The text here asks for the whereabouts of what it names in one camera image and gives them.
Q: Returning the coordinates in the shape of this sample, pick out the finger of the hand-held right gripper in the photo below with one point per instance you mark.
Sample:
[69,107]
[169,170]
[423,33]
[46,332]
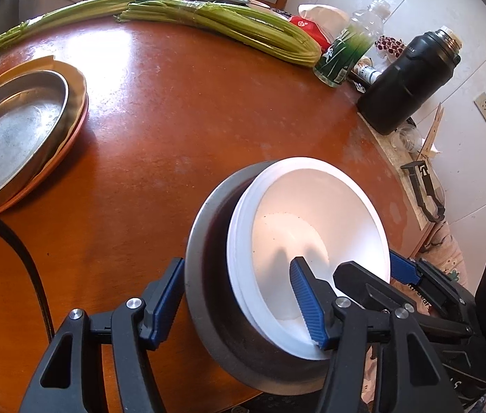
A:
[402,266]
[367,284]

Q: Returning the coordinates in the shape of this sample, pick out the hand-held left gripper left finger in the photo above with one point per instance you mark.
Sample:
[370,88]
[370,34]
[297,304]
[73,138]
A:
[163,305]

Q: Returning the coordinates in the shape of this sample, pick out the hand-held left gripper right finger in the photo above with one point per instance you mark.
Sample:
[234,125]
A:
[307,305]

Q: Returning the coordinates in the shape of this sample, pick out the stainless steel bowl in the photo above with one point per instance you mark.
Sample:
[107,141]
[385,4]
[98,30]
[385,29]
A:
[208,288]

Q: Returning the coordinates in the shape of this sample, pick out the pink animal-shaped plate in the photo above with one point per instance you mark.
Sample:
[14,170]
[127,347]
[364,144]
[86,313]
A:
[60,155]

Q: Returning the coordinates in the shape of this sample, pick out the round steel plate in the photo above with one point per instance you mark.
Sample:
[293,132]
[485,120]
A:
[10,137]

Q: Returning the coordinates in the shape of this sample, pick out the yellow shell-shaped plate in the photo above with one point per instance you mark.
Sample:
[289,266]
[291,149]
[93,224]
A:
[75,81]

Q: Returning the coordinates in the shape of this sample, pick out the black phone stand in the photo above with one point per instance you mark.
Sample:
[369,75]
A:
[423,198]

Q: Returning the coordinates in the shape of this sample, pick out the clear glass jar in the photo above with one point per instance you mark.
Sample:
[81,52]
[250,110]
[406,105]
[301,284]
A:
[408,137]

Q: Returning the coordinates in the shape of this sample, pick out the wooden clip stand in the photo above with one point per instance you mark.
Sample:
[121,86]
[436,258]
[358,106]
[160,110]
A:
[432,133]

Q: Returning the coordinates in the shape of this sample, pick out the black thermos flask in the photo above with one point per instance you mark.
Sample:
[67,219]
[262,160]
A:
[398,90]

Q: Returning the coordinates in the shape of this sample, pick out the small white bottle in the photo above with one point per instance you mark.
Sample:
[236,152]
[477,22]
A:
[370,73]

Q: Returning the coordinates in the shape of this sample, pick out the clear bottle with green label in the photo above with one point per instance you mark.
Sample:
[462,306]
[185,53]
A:
[337,60]

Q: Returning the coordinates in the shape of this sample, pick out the red and white flower bunch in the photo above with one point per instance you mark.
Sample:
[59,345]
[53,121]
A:
[391,45]

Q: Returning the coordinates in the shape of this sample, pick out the red tissue pack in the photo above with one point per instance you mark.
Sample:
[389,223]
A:
[311,26]

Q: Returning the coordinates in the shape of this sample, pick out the wrapped celery bundle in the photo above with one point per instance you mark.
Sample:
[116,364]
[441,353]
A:
[225,26]

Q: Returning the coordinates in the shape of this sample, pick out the long celery bundle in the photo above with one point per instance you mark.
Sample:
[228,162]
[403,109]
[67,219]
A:
[75,10]

